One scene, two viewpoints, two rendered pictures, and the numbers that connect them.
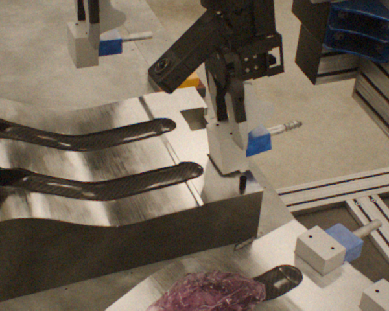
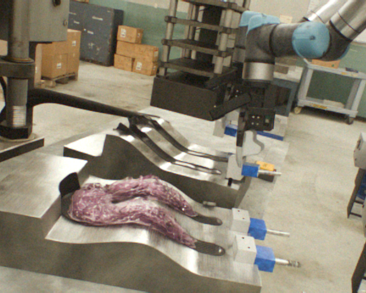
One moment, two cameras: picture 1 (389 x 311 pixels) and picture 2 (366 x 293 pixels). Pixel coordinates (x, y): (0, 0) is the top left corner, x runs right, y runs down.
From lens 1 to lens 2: 0.62 m
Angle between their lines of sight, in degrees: 39
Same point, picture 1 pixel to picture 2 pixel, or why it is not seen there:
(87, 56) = (218, 130)
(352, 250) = (257, 229)
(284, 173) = not seen: outside the picture
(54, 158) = (166, 143)
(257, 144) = (249, 170)
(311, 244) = (235, 212)
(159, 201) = (188, 171)
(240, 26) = (256, 101)
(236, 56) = (247, 112)
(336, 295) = (227, 237)
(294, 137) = not seen: outside the picture
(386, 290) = (247, 240)
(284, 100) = not seen: outside the picture
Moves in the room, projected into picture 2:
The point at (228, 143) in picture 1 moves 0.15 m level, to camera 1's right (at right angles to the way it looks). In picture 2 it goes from (233, 160) to (285, 185)
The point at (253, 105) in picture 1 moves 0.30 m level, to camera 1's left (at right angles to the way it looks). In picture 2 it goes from (249, 142) to (165, 107)
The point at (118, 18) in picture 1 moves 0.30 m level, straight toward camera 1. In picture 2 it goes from (235, 116) to (178, 127)
